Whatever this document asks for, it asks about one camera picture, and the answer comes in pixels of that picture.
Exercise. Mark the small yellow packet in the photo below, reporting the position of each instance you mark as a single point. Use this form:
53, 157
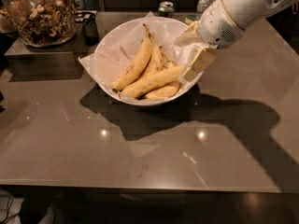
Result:
190, 19

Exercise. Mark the black tongs holder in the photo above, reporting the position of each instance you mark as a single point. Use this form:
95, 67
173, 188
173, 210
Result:
89, 27

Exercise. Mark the middle yellow banana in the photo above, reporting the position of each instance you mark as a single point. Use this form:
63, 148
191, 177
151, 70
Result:
156, 59

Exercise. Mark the long yellow banana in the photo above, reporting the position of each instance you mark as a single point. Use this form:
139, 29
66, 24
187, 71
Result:
152, 82

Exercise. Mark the green soda can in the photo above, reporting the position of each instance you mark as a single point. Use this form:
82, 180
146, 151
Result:
166, 9

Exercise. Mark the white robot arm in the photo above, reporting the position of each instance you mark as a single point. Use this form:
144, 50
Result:
246, 12

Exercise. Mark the glass jar of nuts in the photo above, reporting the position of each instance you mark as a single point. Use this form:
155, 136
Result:
42, 23

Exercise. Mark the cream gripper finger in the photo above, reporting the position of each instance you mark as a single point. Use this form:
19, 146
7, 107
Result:
189, 35
199, 60

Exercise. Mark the left yellow banana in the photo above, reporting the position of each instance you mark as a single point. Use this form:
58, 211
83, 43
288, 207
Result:
137, 65

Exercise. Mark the white paper liner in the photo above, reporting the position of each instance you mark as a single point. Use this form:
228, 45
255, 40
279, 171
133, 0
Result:
120, 46

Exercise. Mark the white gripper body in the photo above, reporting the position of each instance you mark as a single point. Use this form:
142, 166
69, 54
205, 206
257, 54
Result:
217, 25

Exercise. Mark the dark metal stand box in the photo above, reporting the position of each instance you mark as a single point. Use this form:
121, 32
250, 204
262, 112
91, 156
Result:
52, 63

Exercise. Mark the clear plastic water bottle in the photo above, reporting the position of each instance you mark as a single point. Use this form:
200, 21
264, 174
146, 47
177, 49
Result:
203, 5

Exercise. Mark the white bowl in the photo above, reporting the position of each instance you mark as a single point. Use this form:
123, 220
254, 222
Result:
138, 62

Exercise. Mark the back right yellow banana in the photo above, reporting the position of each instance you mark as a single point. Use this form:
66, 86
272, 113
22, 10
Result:
169, 89

